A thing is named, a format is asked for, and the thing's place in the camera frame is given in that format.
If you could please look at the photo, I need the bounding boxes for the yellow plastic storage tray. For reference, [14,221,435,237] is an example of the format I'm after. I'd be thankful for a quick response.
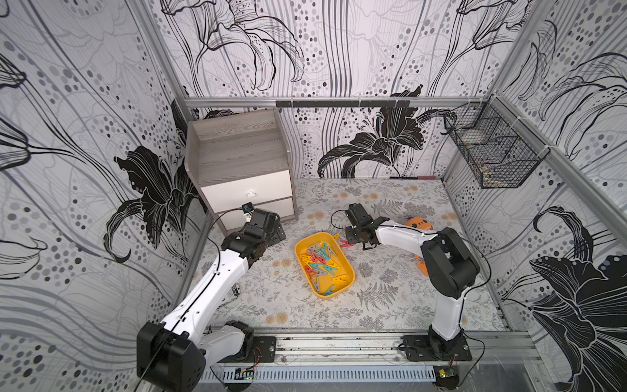
[295,232,356,300]

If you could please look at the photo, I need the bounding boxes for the teal clothespin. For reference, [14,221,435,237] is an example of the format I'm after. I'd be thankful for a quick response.
[309,263,339,276]

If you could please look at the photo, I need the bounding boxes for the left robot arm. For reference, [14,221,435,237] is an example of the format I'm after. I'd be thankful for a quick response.
[137,203,286,391]

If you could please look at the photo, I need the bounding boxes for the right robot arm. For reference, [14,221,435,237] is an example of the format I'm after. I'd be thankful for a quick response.
[345,204,480,351]

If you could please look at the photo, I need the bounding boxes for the orange shark plush toy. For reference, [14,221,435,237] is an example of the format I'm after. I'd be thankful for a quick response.
[405,217,434,277]

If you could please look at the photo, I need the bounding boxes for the newspaper print pouch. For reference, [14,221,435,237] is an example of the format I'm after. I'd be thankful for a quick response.
[225,284,241,302]

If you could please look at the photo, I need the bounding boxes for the grey wooden drawer cabinet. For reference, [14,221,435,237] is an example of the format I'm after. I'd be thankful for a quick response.
[185,109,298,235]

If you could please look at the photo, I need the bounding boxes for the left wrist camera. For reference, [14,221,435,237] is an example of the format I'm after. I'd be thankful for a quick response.
[242,203,255,214]

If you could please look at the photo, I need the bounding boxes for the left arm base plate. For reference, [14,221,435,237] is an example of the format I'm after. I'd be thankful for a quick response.
[238,336,277,364]

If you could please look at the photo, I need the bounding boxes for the black bar on rail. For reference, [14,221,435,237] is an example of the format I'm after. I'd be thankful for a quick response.
[275,100,410,108]

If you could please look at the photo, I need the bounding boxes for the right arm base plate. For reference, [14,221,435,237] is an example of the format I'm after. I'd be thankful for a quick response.
[399,333,473,362]

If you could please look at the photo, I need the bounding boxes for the white slotted cable duct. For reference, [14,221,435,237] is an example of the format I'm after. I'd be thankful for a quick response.
[201,365,436,384]

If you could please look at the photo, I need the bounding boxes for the black wire wall basket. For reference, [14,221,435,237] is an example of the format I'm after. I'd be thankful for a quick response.
[443,102,550,189]

